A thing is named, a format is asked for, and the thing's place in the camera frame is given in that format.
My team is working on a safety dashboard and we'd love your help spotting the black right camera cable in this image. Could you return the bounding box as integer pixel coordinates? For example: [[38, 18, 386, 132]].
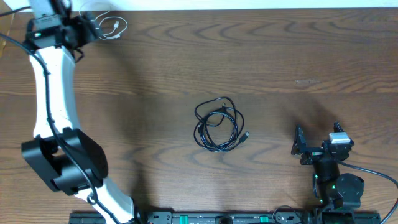
[[337, 158, 398, 224]]

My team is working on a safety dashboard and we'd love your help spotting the white USB cable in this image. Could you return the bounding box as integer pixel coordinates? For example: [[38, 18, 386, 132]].
[[78, 0, 129, 40]]

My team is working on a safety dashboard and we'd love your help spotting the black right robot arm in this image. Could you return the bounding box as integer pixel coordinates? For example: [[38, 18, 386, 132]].
[[291, 121, 364, 223]]

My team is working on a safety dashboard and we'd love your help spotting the black USB cable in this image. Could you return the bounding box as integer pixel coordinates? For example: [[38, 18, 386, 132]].
[[193, 96, 250, 153]]

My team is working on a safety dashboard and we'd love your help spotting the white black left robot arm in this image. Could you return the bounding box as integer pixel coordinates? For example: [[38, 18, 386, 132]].
[[21, 12, 142, 223]]

